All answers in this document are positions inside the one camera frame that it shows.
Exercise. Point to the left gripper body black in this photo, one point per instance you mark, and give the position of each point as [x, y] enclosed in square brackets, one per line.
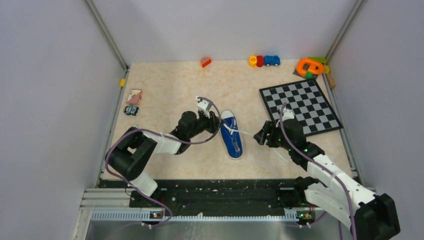
[206, 123]

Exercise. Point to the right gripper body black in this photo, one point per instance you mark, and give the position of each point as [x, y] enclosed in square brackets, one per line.
[276, 139]

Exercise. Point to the blue canvas sneaker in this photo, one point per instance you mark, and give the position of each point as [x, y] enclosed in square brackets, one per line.
[230, 134]

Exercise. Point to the white shoelace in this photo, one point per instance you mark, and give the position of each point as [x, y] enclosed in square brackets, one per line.
[245, 132]

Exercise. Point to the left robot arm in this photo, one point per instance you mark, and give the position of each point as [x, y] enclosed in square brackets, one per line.
[133, 151]

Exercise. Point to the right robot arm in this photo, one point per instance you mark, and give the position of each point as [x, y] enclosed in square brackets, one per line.
[367, 215]

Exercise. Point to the black white chessboard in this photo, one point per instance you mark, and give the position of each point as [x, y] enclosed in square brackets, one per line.
[308, 103]

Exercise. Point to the orange lego brick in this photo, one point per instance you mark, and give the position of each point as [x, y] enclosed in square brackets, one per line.
[205, 61]

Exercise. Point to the yellow toy block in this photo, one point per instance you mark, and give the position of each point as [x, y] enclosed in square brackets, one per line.
[252, 61]

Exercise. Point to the red toy block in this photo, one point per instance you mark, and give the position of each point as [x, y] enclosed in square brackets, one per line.
[259, 61]

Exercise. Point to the blue toy car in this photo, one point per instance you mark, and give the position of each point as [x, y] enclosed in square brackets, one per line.
[271, 60]

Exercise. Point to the wooden block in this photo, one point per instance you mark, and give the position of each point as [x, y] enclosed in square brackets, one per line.
[331, 81]

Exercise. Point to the small blue toy robot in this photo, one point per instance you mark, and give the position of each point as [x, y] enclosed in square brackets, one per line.
[131, 110]

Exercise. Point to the pink triangle puzzle card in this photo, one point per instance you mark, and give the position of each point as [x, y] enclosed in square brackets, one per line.
[134, 96]

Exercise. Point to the green toy block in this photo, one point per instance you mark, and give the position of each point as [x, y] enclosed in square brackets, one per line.
[322, 60]

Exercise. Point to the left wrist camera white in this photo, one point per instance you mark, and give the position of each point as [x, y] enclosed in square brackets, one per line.
[204, 105]

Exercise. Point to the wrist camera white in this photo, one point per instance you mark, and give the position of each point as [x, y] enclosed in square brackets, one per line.
[286, 114]
[204, 105]

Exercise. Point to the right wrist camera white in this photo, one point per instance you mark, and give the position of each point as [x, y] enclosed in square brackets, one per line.
[286, 114]

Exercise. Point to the orange plastic ring toy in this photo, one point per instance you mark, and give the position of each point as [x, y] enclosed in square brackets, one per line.
[308, 67]

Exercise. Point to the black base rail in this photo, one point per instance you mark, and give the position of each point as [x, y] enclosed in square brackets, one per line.
[225, 198]

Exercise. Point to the yellow clip on frame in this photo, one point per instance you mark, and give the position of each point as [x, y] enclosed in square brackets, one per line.
[122, 82]

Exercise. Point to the white cable duct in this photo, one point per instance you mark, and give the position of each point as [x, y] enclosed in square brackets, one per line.
[148, 216]

